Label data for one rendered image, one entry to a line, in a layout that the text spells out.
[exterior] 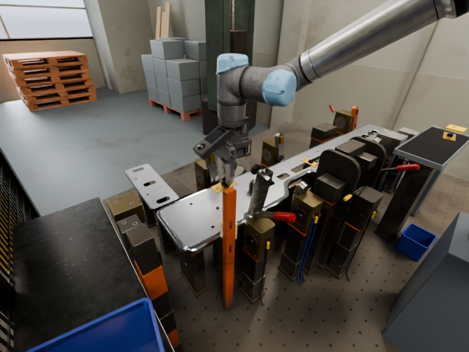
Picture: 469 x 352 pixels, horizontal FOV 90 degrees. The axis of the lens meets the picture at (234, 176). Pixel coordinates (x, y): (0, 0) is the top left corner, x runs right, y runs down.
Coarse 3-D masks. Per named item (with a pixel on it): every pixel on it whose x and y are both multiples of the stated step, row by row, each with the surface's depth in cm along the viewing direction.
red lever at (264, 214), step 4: (256, 212) 64; (260, 212) 63; (264, 212) 62; (268, 212) 61; (272, 212) 60; (276, 212) 57; (280, 212) 57; (284, 212) 56; (288, 212) 55; (256, 216) 64; (260, 216) 63; (264, 216) 61; (268, 216) 60; (272, 216) 58; (276, 216) 57; (280, 216) 56; (284, 216) 55; (288, 216) 53; (292, 216) 53; (276, 220) 58; (280, 220) 56; (284, 220) 55; (288, 220) 54; (292, 220) 54
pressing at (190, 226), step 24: (336, 144) 119; (264, 168) 99; (288, 168) 99; (312, 168) 99; (240, 192) 84; (288, 192) 85; (168, 216) 73; (192, 216) 74; (216, 216) 74; (240, 216) 74; (192, 240) 66; (216, 240) 67
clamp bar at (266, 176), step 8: (256, 168) 58; (256, 176) 56; (264, 176) 55; (256, 184) 58; (264, 184) 57; (256, 192) 59; (264, 192) 60; (256, 200) 60; (264, 200) 62; (248, 208) 64; (256, 208) 62
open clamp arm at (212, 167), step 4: (212, 156) 86; (208, 160) 86; (212, 160) 87; (208, 164) 87; (212, 164) 88; (208, 168) 88; (212, 168) 88; (216, 168) 90; (208, 172) 89; (212, 172) 89; (216, 172) 90; (208, 176) 90; (212, 176) 89; (216, 176) 91; (212, 180) 90; (216, 180) 91; (212, 184) 90
